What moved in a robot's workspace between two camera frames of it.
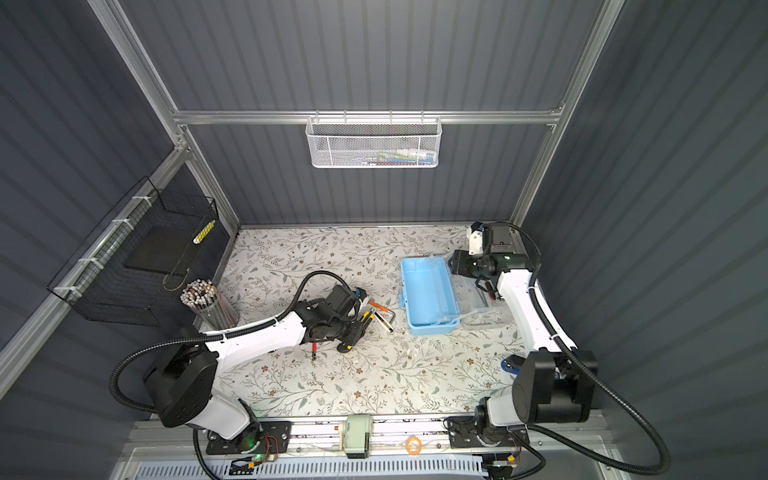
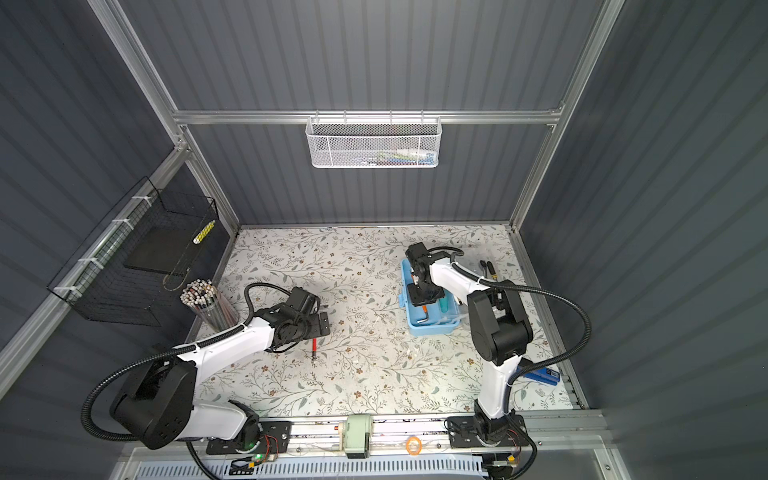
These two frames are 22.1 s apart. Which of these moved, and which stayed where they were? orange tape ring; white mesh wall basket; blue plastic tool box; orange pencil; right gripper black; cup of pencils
Moved: right gripper black; orange pencil
Stayed: blue plastic tool box; cup of pencils; orange tape ring; white mesh wall basket
